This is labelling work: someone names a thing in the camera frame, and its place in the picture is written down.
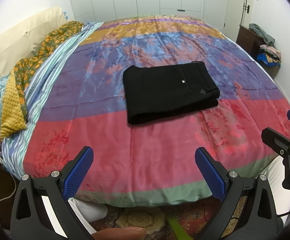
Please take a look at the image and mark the black pants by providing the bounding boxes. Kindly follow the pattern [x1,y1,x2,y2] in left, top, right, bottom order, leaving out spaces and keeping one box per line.
[123,61,220,125]

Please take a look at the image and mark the patterned floor rug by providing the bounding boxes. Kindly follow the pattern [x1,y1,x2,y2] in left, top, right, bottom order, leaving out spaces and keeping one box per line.
[88,192,248,240]

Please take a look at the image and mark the cream padded headboard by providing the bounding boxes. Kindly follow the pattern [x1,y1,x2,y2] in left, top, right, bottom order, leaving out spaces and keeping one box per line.
[0,7,67,79]

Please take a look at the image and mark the dark wooden side table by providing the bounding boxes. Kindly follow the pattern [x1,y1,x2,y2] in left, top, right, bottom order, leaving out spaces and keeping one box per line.
[236,25,280,78]

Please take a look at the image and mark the left hand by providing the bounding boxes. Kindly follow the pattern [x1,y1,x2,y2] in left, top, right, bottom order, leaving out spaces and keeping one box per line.
[91,227,147,240]

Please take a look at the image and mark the colourful floral bedspread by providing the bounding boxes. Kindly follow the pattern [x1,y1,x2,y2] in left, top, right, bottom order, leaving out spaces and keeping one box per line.
[22,16,290,207]

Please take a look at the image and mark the white door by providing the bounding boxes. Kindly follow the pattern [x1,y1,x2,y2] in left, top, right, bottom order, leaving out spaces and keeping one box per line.
[222,0,248,41]

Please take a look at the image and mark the striped light blue sheet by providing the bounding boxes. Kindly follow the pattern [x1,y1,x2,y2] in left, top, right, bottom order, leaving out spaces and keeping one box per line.
[1,22,103,179]

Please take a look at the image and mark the pile of clothes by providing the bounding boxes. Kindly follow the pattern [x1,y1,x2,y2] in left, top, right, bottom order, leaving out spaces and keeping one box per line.
[249,23,282,67]

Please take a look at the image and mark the yellow knobbly pillow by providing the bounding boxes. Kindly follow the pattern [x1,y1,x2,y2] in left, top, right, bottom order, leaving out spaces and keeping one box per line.
[0,72,27,139]

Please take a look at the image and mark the orange floral green blanket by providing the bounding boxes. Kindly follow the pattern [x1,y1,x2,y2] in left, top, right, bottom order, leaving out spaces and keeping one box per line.
[13,21,84,121]

